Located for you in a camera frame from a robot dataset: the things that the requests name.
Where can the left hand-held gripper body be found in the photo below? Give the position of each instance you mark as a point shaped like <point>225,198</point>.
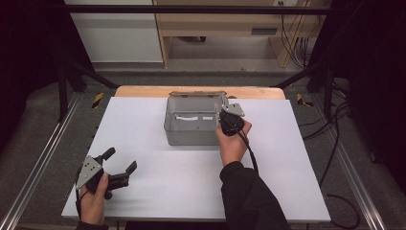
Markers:
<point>91,174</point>

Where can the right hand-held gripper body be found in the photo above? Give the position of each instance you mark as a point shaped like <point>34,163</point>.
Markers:
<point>231,119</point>

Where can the grey translucent plastic box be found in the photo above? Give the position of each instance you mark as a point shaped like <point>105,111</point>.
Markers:
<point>193,123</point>

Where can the person's right hand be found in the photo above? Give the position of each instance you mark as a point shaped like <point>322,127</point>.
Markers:
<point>233,147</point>

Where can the person's left hand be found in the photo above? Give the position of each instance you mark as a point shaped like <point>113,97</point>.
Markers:
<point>93,204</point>

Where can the black metal stand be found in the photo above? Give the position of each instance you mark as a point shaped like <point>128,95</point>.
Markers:
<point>63,89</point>
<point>327,89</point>

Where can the wooden desk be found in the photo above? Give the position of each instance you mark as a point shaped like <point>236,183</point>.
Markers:
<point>223,24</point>

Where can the white cabinet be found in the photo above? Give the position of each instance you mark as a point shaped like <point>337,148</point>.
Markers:
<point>118,35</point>

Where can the dark curtain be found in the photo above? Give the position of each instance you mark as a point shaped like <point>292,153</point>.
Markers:
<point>376,80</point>
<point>28,48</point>

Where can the aluminium rail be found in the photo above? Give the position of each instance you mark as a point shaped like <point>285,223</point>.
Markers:
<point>38,163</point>
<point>351,172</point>

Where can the black horizontal frame bar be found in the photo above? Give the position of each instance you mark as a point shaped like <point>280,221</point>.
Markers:
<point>198,9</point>

